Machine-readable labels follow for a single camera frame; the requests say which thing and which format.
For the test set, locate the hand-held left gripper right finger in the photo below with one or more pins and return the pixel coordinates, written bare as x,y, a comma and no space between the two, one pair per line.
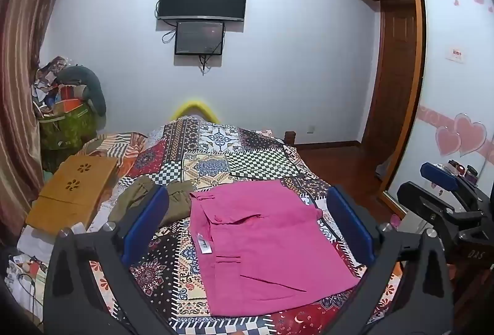
349,221

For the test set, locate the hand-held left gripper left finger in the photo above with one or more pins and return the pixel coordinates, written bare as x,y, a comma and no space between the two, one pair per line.
148,219

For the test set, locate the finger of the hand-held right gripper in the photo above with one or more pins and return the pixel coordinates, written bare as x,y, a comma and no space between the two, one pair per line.
440,173
428,202

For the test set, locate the pink pants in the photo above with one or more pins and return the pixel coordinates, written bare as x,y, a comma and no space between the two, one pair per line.
266,242

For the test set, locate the olive green pants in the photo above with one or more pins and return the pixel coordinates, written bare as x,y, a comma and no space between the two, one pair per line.
178,200

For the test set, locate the wooden wardrobe with heart door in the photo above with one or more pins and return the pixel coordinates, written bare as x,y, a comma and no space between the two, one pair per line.
451,99

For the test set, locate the wooden lap table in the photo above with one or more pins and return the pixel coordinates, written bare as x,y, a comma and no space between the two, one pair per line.
73,200

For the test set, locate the orange striped patchwork quilt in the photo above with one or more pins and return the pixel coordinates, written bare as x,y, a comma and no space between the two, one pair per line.
112,146

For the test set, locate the patchwork printed blanket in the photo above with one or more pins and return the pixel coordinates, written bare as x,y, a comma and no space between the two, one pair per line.
216,161

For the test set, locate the pile of white papers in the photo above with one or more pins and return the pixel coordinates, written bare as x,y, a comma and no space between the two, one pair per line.
23,273

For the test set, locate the dark grey plush cushion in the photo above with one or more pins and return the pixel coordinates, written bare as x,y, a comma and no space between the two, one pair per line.
94,88

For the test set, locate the pile of mixed clutter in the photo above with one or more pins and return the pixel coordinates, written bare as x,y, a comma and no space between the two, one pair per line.
48,84

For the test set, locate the striped brown curtain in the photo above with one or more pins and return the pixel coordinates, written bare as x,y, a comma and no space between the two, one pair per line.
19,49

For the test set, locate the wooden bed post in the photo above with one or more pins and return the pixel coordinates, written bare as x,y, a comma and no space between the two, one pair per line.
290,137

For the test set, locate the small black wall monitor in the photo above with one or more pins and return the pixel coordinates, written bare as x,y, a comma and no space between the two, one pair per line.
198,38

